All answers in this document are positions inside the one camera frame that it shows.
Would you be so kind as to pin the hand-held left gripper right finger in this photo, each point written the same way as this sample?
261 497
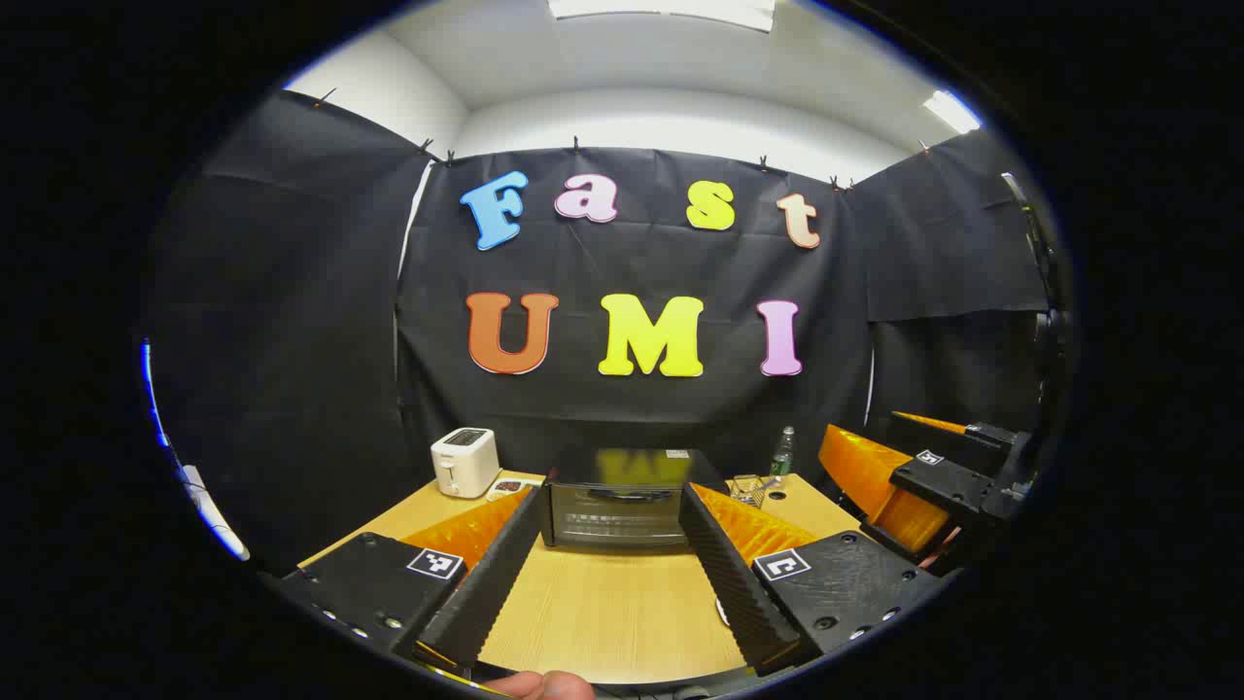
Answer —
734 583

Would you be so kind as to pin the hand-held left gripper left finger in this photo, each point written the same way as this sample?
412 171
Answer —
486 583

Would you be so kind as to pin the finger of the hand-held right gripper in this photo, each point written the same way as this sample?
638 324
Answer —
948 486
986 435

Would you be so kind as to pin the black electric oven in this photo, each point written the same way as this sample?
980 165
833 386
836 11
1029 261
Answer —
622 506

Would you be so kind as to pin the white divided snack tray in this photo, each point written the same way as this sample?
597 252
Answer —
507 486

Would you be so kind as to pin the white toaster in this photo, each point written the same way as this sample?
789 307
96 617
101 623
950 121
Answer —
465 462

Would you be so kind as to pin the clear plastic water bottle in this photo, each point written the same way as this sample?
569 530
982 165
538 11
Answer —
782 457

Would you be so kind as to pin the black backdrop cloth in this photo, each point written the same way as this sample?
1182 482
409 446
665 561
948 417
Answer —
292 340

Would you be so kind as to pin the small ceiling light panel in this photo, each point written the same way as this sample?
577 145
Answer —
952 111

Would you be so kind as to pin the large ceiling light panel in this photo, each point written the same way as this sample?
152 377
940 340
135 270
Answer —
671 10

